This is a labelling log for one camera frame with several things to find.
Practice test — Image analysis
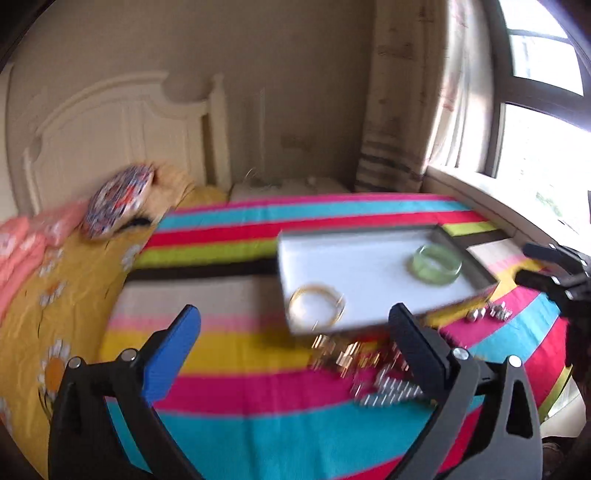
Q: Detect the white pearl necklace with pendant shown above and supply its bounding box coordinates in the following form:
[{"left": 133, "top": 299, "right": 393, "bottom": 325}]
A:
[{"left": 351, "top": 368, "right": 431, "bottom": 409}]

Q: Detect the green jade bangle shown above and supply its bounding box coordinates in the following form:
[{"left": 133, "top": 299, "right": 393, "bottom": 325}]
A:
[{"left": 410, "top": 244, "right": 463, "bottom": 286}]

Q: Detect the pastel multicolour bead bracelet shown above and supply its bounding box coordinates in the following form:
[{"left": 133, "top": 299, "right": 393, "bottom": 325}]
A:
[{"left": 308, "top": 334, "right": 412, "bottom": 384}]

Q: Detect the gold mesh bangle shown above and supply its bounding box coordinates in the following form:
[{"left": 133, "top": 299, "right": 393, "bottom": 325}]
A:
[{"left": 287, "top": 284, "right": 346, "bottom": 332}]

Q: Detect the grey cardboard tray box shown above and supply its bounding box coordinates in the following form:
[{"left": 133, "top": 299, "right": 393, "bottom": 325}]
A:
[{"left": 277, "top": 224, "right": 499, "bottom": 335}]

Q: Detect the yellow daisy bedsheet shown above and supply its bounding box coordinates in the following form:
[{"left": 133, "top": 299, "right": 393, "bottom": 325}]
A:
[{"left": 1, "top": 187, "right": 242, "bottom": 473}]

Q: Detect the dark framed window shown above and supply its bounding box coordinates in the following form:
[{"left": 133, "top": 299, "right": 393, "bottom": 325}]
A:
[{"left": 482, "top": 1, "right": 590, "bottom": 189}]

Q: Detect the rainbow striped tablecloth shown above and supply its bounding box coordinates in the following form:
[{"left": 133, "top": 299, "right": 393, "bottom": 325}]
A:
[{"left": 99, "top": 194, "right": 567, "bottom": 479}]

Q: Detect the folded pink floral quilt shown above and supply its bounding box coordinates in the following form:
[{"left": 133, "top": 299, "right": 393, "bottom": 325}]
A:
[{"left": 0, "top": 216, "right": 47, "bottom": 317}]

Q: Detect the pink floral pillow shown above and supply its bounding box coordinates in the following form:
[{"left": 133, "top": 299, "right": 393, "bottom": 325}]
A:
[{"left": 29, "top": 199, "right": 89, "bottom": 247}]

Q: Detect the round patterned cushion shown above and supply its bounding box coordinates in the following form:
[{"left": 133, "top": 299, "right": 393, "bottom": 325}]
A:
[{"left": 81, "top": 164, "right": 155, "bottom": 241}]

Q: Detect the beige fuzzy blanket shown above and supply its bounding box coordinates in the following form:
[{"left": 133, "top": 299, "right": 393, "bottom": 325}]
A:
[{"left": 141, "top": 163, "right": 194, "bottom": 222}]

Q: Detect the printed beige curtain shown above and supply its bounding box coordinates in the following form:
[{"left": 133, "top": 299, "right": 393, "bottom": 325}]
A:
[{"left": 355, "top": 1, "right": 467, "bottom": 192}]

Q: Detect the white bedside table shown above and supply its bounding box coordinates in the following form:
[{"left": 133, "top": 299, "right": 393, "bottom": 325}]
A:
[{"left": 229, "top": 177, "right": 349, "bottom": 203}]

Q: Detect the white wooden headboard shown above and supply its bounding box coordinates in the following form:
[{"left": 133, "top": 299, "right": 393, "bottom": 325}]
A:
[{"left": 22, "top": 71, "right": 232, "bottom": 213}]

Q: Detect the wall power socket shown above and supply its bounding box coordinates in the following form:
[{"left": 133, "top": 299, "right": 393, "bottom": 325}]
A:
[{"left": 280, "top": 134, "right": 315, "bottom": 152}]

